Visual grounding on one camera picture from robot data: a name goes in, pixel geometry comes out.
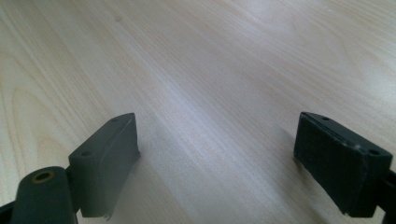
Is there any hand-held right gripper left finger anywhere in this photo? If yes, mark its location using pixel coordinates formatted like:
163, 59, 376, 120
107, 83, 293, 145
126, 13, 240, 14
68, 112, 141, 218

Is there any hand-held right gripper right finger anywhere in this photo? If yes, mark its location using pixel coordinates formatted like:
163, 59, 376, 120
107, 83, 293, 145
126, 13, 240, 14
293, 111, 394, 218

